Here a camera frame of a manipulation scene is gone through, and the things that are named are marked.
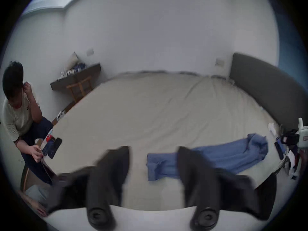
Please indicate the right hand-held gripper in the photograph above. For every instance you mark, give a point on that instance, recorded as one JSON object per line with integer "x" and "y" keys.
{"x": 302, "y": 135}

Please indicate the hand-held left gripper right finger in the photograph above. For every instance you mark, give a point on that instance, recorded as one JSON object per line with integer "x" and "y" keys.
{"x": 202, "y": 184}

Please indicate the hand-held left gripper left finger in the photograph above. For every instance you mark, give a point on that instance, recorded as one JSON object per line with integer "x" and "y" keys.
{"x": 103, "y": 177}

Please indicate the dark flat phone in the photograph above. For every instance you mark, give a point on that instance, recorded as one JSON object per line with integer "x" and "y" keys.
{"x": 279, "y": 150}

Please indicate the small white cloth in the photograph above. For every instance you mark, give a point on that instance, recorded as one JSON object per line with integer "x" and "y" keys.
{"x": 272, "y": 129}

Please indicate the blue shirt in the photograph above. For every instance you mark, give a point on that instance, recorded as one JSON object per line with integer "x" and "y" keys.
{"x": 228, "y": 155}

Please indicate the black phone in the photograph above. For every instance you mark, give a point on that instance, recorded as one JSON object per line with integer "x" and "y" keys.
{"x": 56, "y": 145}

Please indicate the dark grey padded headboard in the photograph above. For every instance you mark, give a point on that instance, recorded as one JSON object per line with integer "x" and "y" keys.
{"x": 264, "y": 85}

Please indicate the small red object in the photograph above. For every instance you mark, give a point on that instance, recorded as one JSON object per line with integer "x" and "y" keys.
{"x": 49, "y": 137}

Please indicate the bed with beige sheet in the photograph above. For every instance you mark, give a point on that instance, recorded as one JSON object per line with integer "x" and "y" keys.
{"x": 156, "y": 109}

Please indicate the wooden chair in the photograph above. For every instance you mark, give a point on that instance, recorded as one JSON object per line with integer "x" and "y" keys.
{"x": 80, "y": 88}

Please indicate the dark wall shelf with items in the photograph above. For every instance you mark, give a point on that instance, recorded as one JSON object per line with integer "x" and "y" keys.
{"x": 79, "y": 74}

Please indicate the white wall socket plate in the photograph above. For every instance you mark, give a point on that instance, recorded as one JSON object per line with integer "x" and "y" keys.
{"x": 90, "y": 52}
{"x": 219, "y": 62}

